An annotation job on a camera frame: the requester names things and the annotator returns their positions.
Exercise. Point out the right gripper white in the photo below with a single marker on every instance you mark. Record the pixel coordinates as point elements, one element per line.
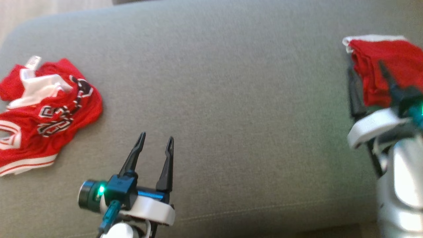
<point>373,127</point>

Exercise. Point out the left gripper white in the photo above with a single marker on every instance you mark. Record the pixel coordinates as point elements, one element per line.
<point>155,208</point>

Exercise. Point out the red shorts with white trim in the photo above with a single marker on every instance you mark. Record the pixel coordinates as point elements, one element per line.
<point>396,53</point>

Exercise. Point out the red basketball jersey white trim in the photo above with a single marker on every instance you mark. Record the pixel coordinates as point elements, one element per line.
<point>82,109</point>

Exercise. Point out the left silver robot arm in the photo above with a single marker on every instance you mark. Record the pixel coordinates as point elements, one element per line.
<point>119,231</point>

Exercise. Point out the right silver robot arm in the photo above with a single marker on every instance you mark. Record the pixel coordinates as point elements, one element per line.
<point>403,185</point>

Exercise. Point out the large grey sofa seat cushion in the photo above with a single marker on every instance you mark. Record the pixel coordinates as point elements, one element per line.
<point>231,99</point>

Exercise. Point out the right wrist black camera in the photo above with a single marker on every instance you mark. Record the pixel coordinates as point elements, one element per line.
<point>408,97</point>

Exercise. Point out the wrist black camera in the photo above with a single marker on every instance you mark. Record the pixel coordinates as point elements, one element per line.
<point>408,97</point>
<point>122,188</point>

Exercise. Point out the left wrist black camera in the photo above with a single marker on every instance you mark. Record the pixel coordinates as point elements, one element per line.
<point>122,188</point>

